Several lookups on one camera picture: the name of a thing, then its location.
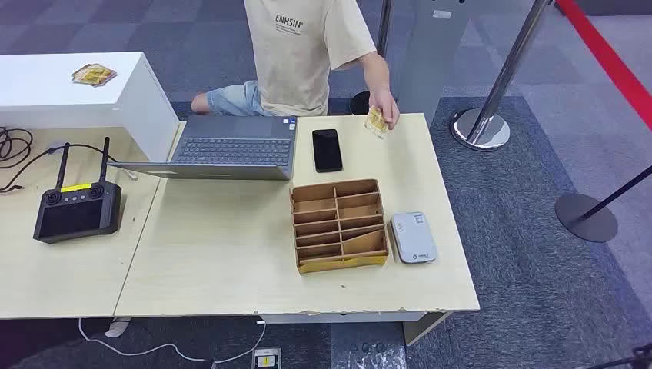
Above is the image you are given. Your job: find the person's left hand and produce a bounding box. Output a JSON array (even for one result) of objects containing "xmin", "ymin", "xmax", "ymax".
[{"xmin": 368, "ymin": 88, "xmax": 401, "ymax": 131}]

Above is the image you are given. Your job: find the person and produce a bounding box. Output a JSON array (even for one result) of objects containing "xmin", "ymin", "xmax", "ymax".
[{"xmin": 191, "ymin": 0, "xmax": 401, "ymax": 131}]

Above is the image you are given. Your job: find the grey card reader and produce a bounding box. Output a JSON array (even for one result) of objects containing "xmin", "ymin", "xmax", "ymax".
[{"xmin": 389, "ymin": 211, "xmax": 438, "ymax": 264}]

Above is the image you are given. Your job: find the cardboard card organizer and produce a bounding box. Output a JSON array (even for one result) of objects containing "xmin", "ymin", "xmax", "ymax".
[{"xmin": 289, "ymin": 178, "xmax": 390, "ymax": 276}]

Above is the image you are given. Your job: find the grey kiosk panel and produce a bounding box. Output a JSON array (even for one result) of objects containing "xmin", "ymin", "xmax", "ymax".
[{"xmin": 394, "ymin": 0, "xmax": 477, "ymax": 126}]

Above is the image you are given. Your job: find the black smartphone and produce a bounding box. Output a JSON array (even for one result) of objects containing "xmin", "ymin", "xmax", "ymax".
[{"xmin": 311, "ymin": 128, "xmax": 344, "ymax": 174}]

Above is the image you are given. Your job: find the chrome stanchion with black base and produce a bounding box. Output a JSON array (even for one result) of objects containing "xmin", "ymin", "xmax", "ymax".
[{"xmin": 348, "ymin": 0, "xmax": 396, "ymax": 116}]

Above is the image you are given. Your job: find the grey laptop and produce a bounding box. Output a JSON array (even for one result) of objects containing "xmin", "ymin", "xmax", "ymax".
[{"xmin": 107, "ymin": 114, "xmax": 299, "ymax": 181}]

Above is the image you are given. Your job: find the red barrier belt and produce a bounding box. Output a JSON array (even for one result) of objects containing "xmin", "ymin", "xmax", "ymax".
[{"xmin": 554, "ymin": 0, "xmax": 652, "ymax": 131}]

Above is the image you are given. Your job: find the wooden desk leg panel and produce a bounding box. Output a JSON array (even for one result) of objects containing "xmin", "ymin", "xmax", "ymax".
[{"xmin": 403, "ymin": 311, "xmax": 454, "ymax": 347}]

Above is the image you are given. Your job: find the clear plastic floor sheet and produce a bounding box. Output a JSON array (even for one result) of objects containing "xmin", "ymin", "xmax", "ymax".
[{"xmin": 331, "ymin": 322, "xmax": 408, "ymax": 369}]

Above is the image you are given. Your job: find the metal floor socket box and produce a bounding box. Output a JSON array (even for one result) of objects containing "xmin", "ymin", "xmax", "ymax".
[{"xmin": 251, "ymin": 347, "xmax": 283, "ymax": 369}]

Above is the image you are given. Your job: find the stack of gold cards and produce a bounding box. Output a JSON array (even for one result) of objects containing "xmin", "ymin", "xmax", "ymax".
[{"xmin": 71, "ymin": 63, "xmax": 118, "ymax": 88}]

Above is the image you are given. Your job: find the black remote controller with antennas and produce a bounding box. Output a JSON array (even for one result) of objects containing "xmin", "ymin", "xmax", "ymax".
[{"xmin": 32, "ymin": 136, "xmax": 123, "ymax": 244}]

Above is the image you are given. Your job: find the white cabinet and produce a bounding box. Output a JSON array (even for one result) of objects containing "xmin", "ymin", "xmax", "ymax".
[{"xmin": 0, "ymin": 51, "xmax": 180, "ymax": 163}]

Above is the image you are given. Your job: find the white shoe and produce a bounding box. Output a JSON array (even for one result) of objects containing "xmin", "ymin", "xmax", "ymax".
[{"xmin": 104, "ymin": 317, "xmax": 132, "ymax": 339}]

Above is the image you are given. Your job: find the grey desk frame rail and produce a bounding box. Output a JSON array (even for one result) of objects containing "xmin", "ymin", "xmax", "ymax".
[{"xmin": 257, "ymin": 311, "xmax": 426, "ymax": 325}]

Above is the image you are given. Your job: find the white floor cable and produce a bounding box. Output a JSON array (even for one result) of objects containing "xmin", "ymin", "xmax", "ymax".
[{"xmin": 77, "ymin": 317, "xmax": 268, "ymax": 364}]

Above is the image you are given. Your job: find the thin black cable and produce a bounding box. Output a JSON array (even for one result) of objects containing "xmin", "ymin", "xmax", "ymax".
[{"xmin": 0, "ymin": 144, "xmax": 138, "ymax": 194}]

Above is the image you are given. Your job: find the coiled black cable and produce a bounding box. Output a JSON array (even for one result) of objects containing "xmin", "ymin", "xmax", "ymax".
[{"xmin": 0, "ymin": 127, "xmax": 34, "ymax": 169}]

